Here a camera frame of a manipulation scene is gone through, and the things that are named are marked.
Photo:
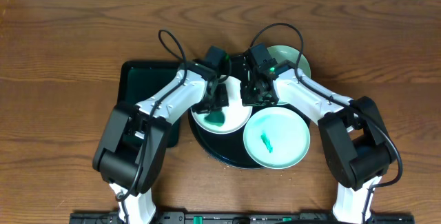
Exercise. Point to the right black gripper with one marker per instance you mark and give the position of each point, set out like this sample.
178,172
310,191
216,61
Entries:
245,85

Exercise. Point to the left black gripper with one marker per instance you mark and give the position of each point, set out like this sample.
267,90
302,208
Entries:
218,99

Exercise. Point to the green scrubbing sponge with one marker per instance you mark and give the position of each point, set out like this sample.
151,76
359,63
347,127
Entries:
216,118

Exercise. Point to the white plate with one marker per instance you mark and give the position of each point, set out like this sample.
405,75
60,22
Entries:
236,115

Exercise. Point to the mint green plate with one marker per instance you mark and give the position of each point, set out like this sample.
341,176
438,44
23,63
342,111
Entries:
276,138

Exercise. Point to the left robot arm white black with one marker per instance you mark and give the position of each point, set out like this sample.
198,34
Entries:
131,151

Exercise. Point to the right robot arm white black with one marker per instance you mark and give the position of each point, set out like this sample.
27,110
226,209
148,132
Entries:
358,149

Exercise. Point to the black round tray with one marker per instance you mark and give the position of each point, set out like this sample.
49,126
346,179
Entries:
230,148

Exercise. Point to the black rectangular tray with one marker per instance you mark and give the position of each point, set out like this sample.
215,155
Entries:
141,79

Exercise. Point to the pale green back plate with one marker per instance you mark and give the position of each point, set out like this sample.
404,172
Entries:
284,52

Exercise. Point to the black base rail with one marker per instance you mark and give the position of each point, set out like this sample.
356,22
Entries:
182,218

